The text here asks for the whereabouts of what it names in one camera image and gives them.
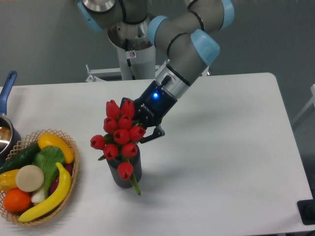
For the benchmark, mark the yellow banana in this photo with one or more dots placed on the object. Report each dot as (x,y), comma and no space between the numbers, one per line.
(52,201)

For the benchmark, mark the yellow bell pepper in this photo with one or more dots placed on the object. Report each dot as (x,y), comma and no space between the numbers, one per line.
(7,180)

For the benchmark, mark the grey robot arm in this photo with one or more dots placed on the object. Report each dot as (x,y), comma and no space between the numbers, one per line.
(171,52)

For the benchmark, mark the purple eggplant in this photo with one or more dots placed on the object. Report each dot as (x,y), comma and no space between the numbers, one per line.
(54,185)

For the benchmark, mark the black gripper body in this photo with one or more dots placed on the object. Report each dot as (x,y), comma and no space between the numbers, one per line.
(153,104)

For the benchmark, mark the blue handled saucepan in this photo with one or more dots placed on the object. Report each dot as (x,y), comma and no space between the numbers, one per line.
(9,136)

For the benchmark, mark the beige round disc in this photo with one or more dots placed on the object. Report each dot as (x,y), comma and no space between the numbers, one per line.
(29,178)

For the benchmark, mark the red tulip bouquet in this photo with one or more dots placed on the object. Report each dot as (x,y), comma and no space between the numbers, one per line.
(123,133)

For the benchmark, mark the black device at edge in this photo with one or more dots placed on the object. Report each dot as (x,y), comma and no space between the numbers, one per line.
(307,211)

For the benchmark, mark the green cucumber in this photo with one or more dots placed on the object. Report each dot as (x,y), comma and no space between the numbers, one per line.
(20,159)

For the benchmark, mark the orange fruit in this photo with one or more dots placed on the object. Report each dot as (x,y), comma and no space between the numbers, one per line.
(17,200)

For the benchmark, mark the grey ribbed vase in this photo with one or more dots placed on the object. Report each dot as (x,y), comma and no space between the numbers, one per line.
(127,172)

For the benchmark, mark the green bok choy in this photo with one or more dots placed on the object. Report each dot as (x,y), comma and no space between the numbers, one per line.
(46,160)

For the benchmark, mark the white furniture at right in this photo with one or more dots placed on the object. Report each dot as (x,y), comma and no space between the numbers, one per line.
(305,112)

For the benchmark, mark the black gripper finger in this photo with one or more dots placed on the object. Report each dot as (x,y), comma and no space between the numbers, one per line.
(124,99)
(157,133)

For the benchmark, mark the woven wicker basket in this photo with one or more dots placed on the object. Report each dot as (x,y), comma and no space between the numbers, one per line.
(22,144)

